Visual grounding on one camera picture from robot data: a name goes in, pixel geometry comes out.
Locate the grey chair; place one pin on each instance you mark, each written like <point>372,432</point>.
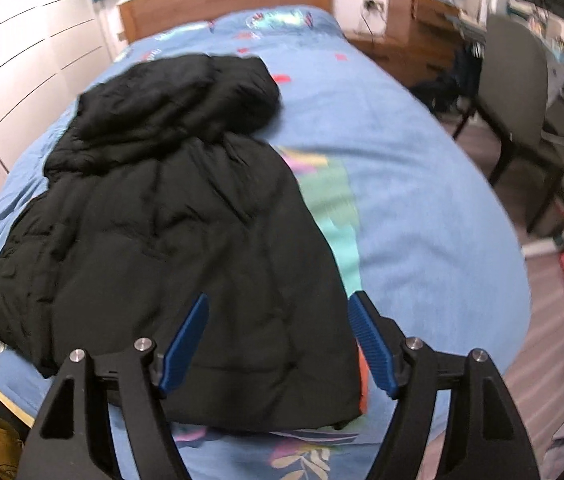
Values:
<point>512,80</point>

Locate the wall socket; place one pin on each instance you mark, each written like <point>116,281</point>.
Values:
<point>374,5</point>

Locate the black puffer jacket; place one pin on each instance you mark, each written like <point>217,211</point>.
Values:
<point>161,240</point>

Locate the wooden nightstand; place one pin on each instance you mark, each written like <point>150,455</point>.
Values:
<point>412,30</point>

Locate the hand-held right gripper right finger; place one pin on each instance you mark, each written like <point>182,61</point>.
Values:
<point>374,345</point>

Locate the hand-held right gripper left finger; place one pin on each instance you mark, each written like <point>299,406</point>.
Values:
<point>181,345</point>

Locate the dark blue bag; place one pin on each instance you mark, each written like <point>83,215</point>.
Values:
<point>454,80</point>

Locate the white wardrobe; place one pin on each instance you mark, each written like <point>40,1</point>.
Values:
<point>16,35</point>

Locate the bed with blue duvet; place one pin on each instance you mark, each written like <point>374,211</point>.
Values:
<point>402,200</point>

